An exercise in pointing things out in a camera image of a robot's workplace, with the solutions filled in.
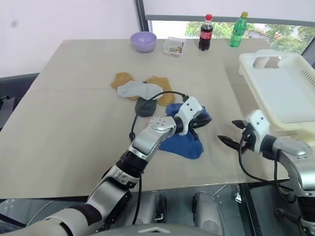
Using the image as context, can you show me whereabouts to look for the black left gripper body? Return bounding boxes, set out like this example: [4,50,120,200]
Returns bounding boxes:
[188,115,204,130]

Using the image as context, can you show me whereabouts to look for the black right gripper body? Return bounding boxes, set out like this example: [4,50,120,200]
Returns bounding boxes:
[239,122,257,152]

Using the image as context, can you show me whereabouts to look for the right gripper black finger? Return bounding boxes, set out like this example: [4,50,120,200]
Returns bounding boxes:
[231,119,248,130]
[217,134,243,151]

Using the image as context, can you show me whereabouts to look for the tan sock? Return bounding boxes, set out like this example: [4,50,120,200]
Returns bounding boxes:
[127,75,176,107]
[110,71,136,90]

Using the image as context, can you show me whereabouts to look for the dark grey sock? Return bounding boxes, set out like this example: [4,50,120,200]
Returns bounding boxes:
[134,97,158,118]

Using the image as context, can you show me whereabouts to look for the white plastic basket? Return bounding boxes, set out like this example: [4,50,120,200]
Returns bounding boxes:
[237,49,315,144]

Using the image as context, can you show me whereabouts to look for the light grey sock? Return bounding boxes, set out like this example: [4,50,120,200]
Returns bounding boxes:
[117,81,164,100]

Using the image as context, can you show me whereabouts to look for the colourful clips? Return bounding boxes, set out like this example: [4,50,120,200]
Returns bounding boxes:
[166,43,185,55]

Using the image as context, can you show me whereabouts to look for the clear plastic box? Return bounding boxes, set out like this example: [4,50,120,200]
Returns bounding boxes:
[161,36,187,58]

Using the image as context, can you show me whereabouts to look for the cola bottle with red cap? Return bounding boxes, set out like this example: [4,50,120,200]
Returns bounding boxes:
[198,13,214,52]

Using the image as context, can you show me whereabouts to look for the green bottle with yellow cap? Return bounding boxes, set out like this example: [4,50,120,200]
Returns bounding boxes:
[228,11,249,48]

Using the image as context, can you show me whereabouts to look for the purple bowl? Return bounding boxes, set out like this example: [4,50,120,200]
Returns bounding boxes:
[129,31,158,53]

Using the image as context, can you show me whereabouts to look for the grey curved robot torso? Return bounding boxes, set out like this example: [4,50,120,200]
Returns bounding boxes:
[93,222,205,236]

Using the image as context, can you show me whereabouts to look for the white roller blind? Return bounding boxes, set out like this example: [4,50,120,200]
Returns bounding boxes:
[143,0,315,27]

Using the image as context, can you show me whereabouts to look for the black cabinet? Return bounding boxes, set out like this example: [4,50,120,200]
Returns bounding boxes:
[0,72,40,131]

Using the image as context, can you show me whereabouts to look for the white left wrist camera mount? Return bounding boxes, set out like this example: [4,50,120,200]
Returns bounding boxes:
[175,96,205,137]

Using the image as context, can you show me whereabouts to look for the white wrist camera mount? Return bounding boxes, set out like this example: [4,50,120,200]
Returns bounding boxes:
[244,109,272,152]
[175,96,205,137]

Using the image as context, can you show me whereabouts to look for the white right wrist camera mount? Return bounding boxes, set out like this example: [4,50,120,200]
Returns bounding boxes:
[244,109,272,152]

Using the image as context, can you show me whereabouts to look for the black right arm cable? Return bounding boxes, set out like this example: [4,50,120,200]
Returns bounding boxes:
[237,134,296,203]

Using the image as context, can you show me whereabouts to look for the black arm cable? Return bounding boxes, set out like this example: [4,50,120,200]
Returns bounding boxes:
[128,91,190,226]
[237,134,296,203]

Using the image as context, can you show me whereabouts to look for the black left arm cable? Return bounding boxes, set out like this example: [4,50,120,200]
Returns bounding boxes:
[128,91,190,226]

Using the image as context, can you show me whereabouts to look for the dark window frame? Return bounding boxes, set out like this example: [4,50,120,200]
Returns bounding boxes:
[134,0,158,40]

